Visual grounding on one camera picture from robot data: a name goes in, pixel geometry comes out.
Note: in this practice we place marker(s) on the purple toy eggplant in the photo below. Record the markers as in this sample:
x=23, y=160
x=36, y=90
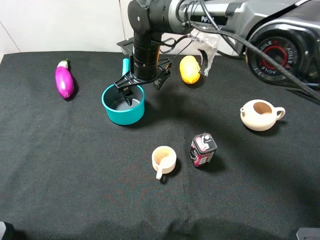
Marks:
x=63, y=79

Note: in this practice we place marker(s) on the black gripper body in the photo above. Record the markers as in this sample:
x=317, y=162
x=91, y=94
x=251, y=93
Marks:
x=144, y=63

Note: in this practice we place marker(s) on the pink black tin box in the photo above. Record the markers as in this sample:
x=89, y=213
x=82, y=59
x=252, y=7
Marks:
x=202, y=149

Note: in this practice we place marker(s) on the beige ceramic teapot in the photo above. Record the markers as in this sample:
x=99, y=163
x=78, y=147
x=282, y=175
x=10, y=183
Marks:
x=260, y=115

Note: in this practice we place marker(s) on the grey base right corner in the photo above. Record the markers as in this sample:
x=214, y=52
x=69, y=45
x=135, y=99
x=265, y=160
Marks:
x=308, y=233

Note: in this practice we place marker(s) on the beige ceramic cup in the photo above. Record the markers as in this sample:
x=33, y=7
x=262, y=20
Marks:
x=163, y=160

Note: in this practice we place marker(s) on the black tablecloth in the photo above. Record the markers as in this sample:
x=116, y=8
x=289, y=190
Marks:
x=229, y=158

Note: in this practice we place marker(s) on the teal saucepan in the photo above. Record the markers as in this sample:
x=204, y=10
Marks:
x=118, y=111

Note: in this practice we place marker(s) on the grey base left corner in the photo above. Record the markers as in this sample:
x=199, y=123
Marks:
x=3, y=229

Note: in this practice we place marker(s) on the grey base corner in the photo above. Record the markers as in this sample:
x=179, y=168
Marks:
x=308, y=233
x=3, y=229

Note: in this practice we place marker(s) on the orange toy fruit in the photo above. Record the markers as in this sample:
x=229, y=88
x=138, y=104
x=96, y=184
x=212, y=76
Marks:
x=189, y=69

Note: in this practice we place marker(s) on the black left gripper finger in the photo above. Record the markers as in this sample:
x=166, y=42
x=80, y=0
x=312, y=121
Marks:
x=128, y=95

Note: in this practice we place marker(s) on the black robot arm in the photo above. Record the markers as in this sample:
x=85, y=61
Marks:
x=278, y=39

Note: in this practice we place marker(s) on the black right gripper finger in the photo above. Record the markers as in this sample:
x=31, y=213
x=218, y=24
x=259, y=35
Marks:
x=161, y=78

